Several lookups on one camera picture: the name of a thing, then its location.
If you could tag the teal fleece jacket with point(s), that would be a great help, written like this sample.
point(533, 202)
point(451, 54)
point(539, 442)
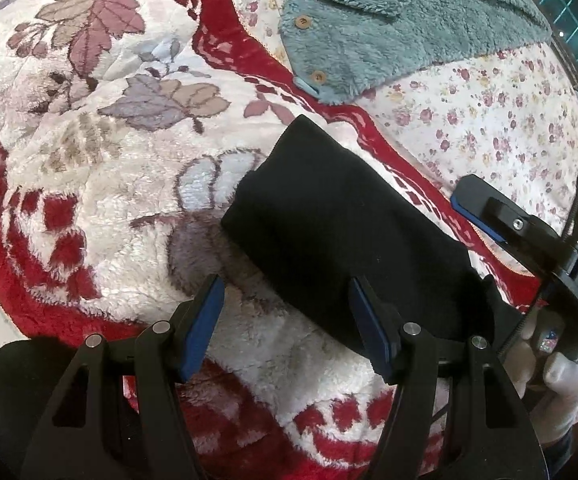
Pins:
point(394, 25)

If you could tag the black pants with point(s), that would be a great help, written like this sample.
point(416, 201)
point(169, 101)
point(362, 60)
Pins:
point(349, 220)

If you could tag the rose print bed sheet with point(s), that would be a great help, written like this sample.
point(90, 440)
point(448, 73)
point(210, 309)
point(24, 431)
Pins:
point(494, 120)

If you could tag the red white floral fleece blanket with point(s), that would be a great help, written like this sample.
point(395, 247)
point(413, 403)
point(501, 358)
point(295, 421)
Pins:
point(94, 160)

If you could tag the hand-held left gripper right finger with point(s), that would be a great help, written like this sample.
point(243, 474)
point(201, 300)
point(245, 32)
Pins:
point(374, 330)

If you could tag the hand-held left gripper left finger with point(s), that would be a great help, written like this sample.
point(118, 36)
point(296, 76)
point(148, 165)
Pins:
point(201, 330)

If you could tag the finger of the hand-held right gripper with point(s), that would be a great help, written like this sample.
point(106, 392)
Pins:
point(494, 210)

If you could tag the person's right hand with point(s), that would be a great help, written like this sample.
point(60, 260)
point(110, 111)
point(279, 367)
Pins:
point(559, 380)

